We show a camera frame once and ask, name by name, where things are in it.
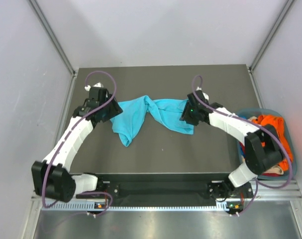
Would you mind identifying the orange t shirt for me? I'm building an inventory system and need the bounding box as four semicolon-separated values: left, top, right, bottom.
249;115;294;171

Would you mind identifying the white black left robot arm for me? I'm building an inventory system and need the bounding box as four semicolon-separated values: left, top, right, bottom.
31;83;123;202

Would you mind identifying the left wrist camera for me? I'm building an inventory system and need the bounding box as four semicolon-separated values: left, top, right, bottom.
85;82;103;92

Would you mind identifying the white slotted cable duct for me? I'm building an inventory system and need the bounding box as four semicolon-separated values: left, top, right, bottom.
41;201;244;211

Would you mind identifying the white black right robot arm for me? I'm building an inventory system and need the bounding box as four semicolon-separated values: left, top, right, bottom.
180;89;288;197

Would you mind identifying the cyan t shirt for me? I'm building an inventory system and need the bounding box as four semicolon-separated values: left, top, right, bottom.
110;95;194;147

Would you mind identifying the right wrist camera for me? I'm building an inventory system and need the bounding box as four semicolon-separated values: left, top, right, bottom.
196;86;209;101

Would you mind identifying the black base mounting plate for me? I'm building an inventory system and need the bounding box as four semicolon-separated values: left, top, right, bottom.
75;173;254;207

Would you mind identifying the blue laundry basket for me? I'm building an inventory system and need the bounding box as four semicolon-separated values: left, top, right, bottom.
236;108;298;181

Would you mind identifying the red t shirt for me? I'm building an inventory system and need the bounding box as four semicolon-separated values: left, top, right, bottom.
259;173;286;180

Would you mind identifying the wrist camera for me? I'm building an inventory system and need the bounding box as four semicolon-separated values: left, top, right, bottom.
85;82;103;92
196;86;209;101

